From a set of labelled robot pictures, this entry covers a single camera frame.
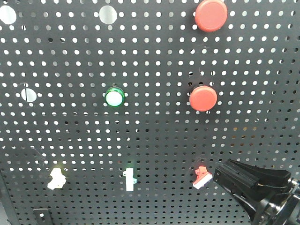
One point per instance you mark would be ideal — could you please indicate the yellow-lit rotary switch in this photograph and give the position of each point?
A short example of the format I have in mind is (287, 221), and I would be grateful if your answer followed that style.
(58, 179)

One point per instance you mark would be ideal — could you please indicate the upper red mushroom button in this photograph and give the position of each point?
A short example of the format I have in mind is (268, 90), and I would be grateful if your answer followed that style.
(211, 15)

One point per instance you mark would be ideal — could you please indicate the green round push button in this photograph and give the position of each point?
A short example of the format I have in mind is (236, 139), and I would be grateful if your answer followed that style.
(114, 96)

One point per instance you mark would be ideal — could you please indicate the white-green rotary switch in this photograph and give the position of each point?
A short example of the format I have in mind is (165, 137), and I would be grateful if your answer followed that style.
(130, 180)

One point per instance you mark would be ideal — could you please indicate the red mushroom button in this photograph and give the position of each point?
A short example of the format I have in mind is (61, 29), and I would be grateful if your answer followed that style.
(203, 98)
(211, 15)

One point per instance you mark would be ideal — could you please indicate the lower red mushroom button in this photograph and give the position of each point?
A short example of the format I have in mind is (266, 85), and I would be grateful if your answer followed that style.
(203, 98)

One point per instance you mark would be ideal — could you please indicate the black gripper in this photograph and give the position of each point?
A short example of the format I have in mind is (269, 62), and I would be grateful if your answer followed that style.
(242, 181)

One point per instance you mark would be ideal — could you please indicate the left black desk clamp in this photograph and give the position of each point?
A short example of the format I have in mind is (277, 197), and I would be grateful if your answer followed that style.
(43, 216)

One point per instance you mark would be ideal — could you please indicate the black perforated pegboard panel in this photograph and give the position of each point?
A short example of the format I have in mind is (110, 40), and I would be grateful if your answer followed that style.
(59, 57)

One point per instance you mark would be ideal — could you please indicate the red rotary switch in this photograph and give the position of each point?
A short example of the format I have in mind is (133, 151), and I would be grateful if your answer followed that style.
(203, 176)

